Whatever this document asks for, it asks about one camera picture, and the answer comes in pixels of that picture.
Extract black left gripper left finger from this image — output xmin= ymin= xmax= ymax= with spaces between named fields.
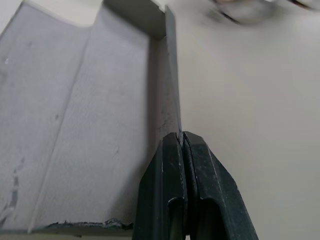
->
xmin=131 ymin=132 xmax=188 ymax=240

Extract eyeglasses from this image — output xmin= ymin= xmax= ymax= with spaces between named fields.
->
xmin=204 ymin=0 xmax=320 ymax=26

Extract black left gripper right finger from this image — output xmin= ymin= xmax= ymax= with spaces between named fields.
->
xmin=183 ymin=131 xmax=259 ymax=240

